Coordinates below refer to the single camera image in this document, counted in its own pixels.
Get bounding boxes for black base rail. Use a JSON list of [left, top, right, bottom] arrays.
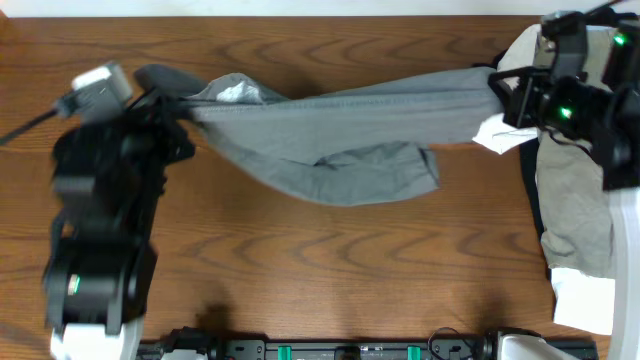
[[134, 327, 599, 360]]

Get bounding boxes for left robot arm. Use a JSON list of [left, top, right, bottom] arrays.
[[43, 88, 195, 359]]

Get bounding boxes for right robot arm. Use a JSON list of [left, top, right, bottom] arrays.
[[488, 12, 639, 359]]

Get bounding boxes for khaki shorts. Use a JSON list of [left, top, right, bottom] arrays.
[[532, 24, 619, 280]]

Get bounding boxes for black garment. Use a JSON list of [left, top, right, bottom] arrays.
[[469, 6, 640, 241]]

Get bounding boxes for dark grey shorts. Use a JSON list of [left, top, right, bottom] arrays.
[[134, 64, 502, 206]]

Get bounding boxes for white garment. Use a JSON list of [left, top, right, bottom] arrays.
[[471, 22, 617, 336]]

